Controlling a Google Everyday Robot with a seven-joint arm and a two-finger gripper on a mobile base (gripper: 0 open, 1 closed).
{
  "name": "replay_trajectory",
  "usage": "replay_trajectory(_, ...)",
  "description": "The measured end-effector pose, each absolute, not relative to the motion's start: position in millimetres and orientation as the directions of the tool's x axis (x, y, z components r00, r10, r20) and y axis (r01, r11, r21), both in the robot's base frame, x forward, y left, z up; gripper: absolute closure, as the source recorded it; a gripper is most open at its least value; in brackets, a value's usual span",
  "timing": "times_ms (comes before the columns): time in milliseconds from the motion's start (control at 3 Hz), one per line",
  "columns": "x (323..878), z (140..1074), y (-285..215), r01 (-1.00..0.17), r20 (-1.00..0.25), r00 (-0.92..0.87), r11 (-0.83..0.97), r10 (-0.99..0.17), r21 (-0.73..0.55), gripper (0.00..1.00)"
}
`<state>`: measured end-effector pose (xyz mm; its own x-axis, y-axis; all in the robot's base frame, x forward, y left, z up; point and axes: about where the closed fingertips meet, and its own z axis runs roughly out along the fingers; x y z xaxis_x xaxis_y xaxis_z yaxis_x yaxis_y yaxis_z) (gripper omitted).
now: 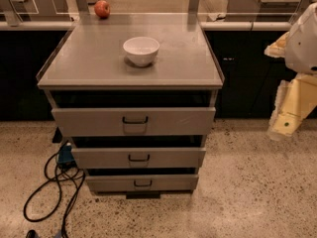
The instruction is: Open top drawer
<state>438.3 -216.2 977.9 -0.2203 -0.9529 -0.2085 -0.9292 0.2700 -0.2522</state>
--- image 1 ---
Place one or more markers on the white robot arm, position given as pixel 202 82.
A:
pixel 301 43

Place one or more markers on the steel background table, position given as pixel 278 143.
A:
pixel 265 10

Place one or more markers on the red apple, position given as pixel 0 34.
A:
pixel 102 9

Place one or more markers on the grey bottom drawer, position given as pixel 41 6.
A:
pixel 142 183

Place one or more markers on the white counter rail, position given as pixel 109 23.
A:
pixel 206 26

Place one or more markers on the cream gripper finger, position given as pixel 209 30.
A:
pixel 294 101
pixel 277 49

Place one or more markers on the grey metal drawer cabinet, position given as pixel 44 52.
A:
pixel 91 70

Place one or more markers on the blue power adapter box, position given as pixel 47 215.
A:
pixel 64 155

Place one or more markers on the white ceramic bowl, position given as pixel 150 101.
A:
pixel 141 51

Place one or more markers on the grey top drawer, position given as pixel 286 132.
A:
pixel 99 122

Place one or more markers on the black shoe tip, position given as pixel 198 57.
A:
pixel 32 234

